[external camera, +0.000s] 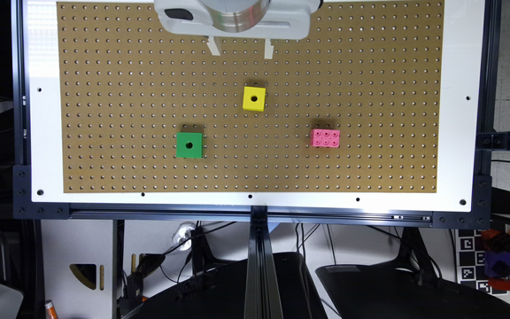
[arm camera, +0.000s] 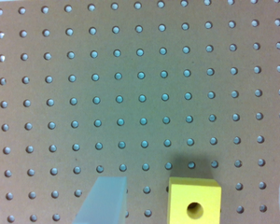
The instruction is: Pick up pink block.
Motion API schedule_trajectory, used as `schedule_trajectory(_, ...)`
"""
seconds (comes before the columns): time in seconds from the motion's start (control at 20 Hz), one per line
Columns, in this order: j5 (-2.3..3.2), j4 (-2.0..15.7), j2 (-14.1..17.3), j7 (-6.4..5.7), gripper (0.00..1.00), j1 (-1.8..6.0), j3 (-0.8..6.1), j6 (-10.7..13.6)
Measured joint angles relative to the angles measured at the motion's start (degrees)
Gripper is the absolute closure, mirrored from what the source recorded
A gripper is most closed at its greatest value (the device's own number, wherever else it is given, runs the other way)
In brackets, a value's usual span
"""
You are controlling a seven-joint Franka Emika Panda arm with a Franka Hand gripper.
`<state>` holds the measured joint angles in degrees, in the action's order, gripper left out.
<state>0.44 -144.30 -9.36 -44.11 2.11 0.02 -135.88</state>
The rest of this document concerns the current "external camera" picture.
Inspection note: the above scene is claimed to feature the black white fiducial marker sheet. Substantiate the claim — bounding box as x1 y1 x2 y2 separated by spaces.
454 230 491 294

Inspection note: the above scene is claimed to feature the yellow cube with hole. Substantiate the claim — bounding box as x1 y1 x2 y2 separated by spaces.
243 86 266 112

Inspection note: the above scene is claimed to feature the box of coloured blocks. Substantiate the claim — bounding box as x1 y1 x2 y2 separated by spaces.
481 230 510 292

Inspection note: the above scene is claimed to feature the black office chair right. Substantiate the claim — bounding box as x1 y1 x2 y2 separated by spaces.
316 265 510 319

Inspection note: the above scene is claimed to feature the black aluminium table frame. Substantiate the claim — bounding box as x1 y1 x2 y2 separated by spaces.
11 1 510 318

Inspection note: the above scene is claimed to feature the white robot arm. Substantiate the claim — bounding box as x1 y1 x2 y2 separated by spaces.
154 0 323 59

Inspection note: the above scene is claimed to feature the white cabinet panel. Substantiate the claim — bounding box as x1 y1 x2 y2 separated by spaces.
41 220 117 319

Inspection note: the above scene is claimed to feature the pink studded block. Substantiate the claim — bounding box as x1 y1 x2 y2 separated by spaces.
310 128 340 148

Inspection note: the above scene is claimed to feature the green cube with hole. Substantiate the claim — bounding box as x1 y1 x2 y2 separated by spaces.
176 132 204 159

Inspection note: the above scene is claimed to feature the black office chair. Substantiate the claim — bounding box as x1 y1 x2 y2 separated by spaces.
135 252 327 319
316 265 510 319

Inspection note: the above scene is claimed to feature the orange tube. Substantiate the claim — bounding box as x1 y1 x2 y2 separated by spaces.
44 300 58 319

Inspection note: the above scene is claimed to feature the black office chair left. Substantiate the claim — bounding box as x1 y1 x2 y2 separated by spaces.
135 252 327 319

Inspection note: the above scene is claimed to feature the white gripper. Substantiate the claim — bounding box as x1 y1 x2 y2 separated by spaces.
154 0 319 59

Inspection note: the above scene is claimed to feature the brown pegboard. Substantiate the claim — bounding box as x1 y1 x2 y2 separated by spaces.
58 1 445 193

